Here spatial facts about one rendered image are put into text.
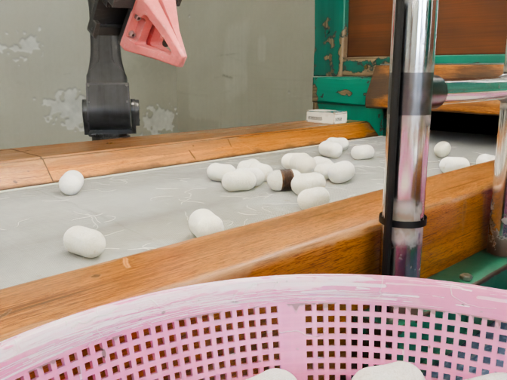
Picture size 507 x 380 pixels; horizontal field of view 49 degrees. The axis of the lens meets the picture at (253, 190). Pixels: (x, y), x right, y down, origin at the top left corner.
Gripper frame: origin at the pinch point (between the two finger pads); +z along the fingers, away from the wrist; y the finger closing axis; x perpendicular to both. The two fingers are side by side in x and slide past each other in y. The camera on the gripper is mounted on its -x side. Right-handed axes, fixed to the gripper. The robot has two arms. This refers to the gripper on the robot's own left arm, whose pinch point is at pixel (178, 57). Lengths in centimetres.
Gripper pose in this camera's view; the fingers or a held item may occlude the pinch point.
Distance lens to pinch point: 60.1
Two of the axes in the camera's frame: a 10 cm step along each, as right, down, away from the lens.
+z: 6.0, 7.0, -3.9
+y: 6.8, -1.8, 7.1
